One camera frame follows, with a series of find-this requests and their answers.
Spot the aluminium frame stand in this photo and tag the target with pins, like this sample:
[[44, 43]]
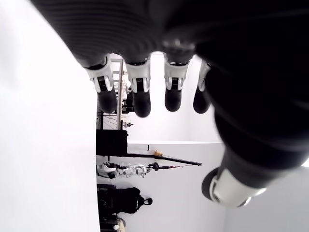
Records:
[[120, 120]]

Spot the black gantry pole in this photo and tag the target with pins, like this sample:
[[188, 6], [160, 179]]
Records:
[[169, 158]]

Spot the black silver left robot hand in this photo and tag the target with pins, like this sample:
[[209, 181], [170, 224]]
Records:
[[169, 24]]

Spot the black cabinet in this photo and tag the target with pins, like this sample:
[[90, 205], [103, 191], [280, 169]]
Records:
[[111, 142]]

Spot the person in black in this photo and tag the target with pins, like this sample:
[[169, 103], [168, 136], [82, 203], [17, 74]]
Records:
[[125, 200]]

